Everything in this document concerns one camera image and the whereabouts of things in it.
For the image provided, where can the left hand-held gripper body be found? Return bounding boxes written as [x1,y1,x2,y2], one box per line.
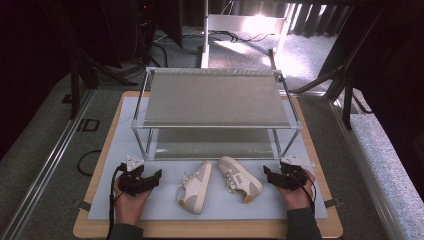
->
[117,154,154,198]

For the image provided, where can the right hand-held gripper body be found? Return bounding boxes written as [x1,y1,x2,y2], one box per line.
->
[279,153,316,192]

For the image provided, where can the white and grey sneaker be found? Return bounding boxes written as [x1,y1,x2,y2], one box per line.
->
[217,155,264,205]
[176,159,213,215]

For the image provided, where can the metal two-tier shoe rack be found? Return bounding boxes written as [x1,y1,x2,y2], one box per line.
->
[130,66,304,162]

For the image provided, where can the person's right hand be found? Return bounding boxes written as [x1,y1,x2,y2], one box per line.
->
[273,169,317,212]

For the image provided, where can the person's left hand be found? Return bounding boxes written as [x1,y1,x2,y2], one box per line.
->
[113,181,153,227]

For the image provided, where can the light blue mat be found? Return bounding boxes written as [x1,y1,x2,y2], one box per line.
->
[87,96,329,221]

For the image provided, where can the black metal stand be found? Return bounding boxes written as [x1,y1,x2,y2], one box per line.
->
[49,0,138,120]
[289,6,388,131]

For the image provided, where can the black equipment tower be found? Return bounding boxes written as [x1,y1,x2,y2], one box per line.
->
[132,0,158,65]

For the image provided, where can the dark pleated curtain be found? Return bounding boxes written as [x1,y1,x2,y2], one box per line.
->
[289,3,352,38]

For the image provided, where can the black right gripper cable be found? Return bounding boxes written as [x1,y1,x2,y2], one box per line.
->
[289,171,318,215]

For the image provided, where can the black strap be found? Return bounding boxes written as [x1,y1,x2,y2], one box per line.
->
[71,198,92,213]
[323,197,345,209]

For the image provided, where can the black floor cable loop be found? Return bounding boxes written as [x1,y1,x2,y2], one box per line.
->
[76,149,102,178]

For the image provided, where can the metal floor rail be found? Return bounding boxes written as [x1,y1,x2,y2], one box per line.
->
[328,96,406,240]
[0,88,96,240]

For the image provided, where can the black rectangular floor bracket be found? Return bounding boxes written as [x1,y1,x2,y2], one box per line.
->
[76,118,101,133]

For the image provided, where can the black floor cables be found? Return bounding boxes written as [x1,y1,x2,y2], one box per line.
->
[205,29,272,44]

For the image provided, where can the white metal frame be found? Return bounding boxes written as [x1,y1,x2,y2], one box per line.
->
[199,0,298,70]

